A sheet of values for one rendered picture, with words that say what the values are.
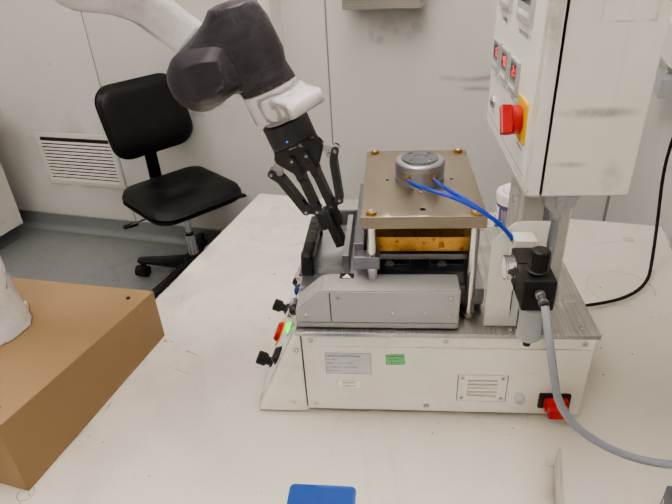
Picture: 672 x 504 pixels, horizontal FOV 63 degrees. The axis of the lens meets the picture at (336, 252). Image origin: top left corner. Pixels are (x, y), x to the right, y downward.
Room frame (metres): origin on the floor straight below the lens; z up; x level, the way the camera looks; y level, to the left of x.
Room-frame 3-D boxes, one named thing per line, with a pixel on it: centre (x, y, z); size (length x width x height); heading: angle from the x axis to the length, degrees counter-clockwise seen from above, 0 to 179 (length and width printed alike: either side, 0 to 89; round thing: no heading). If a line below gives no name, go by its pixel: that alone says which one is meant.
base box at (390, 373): (0.82, -0.13, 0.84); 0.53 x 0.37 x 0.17; 84
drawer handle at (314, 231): (0.85, 0.04, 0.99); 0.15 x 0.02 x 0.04; 174
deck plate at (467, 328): (0.83, -0.18, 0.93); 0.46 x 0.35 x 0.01; 84
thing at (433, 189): (0.81, -0.17, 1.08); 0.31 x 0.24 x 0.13; 174
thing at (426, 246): (0.83, -0.14, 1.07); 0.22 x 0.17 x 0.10; 174
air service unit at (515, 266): (0.60, -0.25, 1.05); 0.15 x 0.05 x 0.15; 174
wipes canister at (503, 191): (1.24, -0.45, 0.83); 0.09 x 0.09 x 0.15
